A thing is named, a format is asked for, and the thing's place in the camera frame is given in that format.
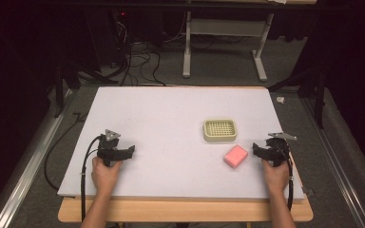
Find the pink soap bar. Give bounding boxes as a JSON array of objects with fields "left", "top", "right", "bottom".
[{"left": 223, "top": 144, "right": 249, "bottom": 169}]

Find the white metal desk frame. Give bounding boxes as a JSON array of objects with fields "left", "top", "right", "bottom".
[{"left": 182, "top": 10, "right": 276, "bottom": 83}]

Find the person's right hand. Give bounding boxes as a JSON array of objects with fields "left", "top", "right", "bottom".
[{"left": 260, "top": 158, "right": 291, "bottom": 198}]

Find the black floor cable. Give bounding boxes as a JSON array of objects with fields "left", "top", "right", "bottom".
[{"left": 43, "top": 111, "right": 87, "bottom": 192}]

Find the wooden table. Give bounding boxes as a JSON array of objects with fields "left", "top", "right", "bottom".
[{"left": 57, "top": 85, "right": 315, "bottom": 223}]

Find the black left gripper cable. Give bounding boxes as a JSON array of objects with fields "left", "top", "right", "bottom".
[{"left": 80, "top": 135, "right": 105, "bottom": 223}]

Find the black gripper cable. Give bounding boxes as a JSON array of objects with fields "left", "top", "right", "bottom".
[
  {"left": 80, "top": 135, "right": 105, "bottom": 223},
  {"left": 279, "top": 151, "right": 295, "bottom": 212}
]

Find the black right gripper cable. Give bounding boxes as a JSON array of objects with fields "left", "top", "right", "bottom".
[{"left": 279, "top": 151, "right": 295, "bottom": 212}]

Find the black metal stand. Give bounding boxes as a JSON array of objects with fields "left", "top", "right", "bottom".
[
  {"left": 52, "top": 6, "right": 122, "bottom": 119},
  {"left": 267, "top": 37, "right": 329, "bottom": 130}
]

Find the cream slotted soap dish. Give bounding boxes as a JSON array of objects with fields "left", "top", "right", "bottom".
[{"left": 202, "top": 118, "right": 239, "bottom": 143}]

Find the aluminium floor rail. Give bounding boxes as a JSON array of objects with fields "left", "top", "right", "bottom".
[
  {"left": 0, "top": 91, "right": 77, "bottom": 228},
  {"left": 300, "top": 94, "right": 365, "bottom": 228}
]

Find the tangle of black cables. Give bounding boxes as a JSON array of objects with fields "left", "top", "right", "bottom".
[{"left": 107, "top": 18, "right": 191, "bottom": 87}]

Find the person's left hand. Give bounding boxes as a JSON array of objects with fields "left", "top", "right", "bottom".
[{"left": 90, "top": 156, "right": 124, "bottom": 198}]

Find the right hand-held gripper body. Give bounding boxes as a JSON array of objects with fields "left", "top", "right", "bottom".
[{"left": 264, "top": 131, "right": 298, "bottom": 168}]

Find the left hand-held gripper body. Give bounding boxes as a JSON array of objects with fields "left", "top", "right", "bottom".
[{"left": 96, "top": 128, "right": 124, "bottom": 168}]

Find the white table mat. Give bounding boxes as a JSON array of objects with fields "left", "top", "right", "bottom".
[{"left": 57, "top": 85, "right": 306, "bottom": 201}]

